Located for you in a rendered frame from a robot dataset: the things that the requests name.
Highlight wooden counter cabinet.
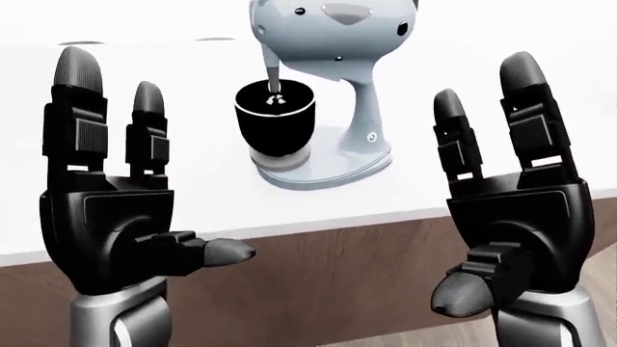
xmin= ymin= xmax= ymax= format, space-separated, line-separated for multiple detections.
xmin=0 ymin=197 xmax=617 ymax=347

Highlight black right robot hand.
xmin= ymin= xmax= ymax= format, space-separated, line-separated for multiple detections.
xmin=430 ymin=51 xmax=595 ymax=319

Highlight light blue stand mixer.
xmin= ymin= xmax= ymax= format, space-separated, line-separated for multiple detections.
xmin=249 ymin=0 xmax=422 ymax=192

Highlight black mixing bowl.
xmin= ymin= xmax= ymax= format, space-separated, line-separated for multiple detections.
xmin=233 ymin=78 xmax=317 ymax=159

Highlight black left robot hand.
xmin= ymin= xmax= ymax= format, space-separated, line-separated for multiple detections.
xmin=39 ymin=45 xmax=257 ymax=296

